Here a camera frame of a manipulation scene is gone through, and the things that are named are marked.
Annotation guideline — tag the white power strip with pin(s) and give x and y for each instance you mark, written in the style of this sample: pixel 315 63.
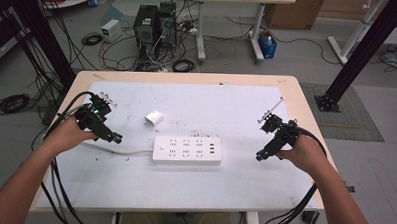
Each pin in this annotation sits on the white power strip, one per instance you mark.
pixel 186 151

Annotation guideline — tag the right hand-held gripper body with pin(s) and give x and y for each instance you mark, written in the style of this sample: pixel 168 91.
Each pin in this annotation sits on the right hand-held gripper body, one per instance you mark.
pixel 281 131

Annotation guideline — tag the cardboard box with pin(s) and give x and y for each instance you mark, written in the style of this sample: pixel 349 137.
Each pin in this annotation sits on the cardboard box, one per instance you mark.
pixel 295 12

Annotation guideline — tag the white table mat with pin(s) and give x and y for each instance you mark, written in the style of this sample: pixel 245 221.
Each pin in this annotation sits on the white table mat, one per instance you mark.
pixel 193 105

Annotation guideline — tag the person's left hand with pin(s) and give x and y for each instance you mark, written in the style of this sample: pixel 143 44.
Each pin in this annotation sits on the person's left hand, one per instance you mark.
pixel 67 135

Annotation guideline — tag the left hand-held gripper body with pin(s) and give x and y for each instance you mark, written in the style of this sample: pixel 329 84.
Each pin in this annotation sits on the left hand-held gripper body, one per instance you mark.
pixel 93 114

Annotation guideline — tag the black rack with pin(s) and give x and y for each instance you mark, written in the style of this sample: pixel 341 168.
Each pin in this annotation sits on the black rack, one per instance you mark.
pixel 2 35

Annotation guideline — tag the grey floor mat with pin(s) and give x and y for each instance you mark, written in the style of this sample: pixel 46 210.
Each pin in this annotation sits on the grey floor mat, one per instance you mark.
pixel 353 120

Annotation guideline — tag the wooden table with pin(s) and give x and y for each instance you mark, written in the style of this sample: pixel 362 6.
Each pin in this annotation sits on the wooden table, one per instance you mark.
pixel 187 77

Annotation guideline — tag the person's right hand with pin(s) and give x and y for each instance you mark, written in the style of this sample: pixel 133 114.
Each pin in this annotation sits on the person's right hand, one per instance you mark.
pixel 306 154

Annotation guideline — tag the white box device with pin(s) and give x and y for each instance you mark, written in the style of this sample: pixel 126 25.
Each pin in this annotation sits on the white box device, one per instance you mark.
pixel 110 30

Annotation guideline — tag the black computer tower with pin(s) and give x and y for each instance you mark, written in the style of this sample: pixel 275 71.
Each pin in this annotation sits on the black computer tower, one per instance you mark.
pixel 145 28
pixel 167 24

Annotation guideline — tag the white stand leg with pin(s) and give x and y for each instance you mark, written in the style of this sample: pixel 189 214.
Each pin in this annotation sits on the white stand leg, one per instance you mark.
pixel 354 34

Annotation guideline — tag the white power adapter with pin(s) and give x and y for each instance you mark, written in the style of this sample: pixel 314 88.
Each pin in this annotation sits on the white power adapter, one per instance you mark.
pixel 154 118

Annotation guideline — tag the black plug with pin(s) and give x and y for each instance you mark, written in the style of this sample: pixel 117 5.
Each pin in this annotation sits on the black plug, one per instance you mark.
pixel 311 217

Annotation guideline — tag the black metal stand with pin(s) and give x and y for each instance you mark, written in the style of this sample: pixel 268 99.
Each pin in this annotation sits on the black metal stand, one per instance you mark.
pixel 365 51
pixel 42 36

